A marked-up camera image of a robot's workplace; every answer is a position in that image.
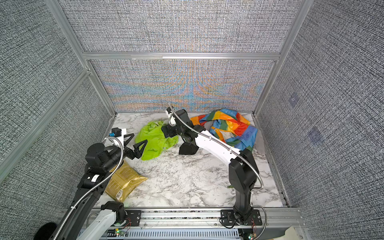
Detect neon green shorts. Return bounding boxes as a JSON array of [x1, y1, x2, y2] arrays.
[[135, 120, 179, 161]]

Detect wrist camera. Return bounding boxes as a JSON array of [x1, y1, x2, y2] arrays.
[[166, 108, 177, 127], [109, 128, 127, 144]]

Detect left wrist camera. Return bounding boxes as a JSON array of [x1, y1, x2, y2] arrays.
[[109, 128, 127, 144]]

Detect black round object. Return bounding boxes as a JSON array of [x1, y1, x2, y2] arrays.
[[33, 222, 58, 240]]

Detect black cloth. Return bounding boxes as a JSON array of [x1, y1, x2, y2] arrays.
[[179, 142, 199, 156]]

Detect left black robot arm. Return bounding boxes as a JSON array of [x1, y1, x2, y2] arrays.
[[49, 128, 148, 240]]

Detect rainbow patchwork cloth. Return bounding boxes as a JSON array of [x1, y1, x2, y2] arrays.
[[191, 109, 258, 151]]

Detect yellow snack bag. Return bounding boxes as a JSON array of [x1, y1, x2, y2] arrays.
[[104, 161, 148, 203]]

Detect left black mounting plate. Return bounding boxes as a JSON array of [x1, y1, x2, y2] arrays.
[[115, 210, 142, 229]]

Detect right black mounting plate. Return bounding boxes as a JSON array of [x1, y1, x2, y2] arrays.
[[219, 209, 263, 227]]

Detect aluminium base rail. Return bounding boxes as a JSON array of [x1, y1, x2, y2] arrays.
[[74, 206, 310, 240]]

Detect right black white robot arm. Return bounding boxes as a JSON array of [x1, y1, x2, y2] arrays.
[[162, 107, 264, 225]]

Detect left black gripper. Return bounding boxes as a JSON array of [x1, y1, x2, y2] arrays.
[[103, 132, 146, 173]]

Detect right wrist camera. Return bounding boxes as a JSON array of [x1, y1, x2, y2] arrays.
[[166, 108, 177, 127]]

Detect black mounting plate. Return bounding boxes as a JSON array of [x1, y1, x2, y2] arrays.
[[115, 210, 142, 229], [219, 209, 263, 227]]

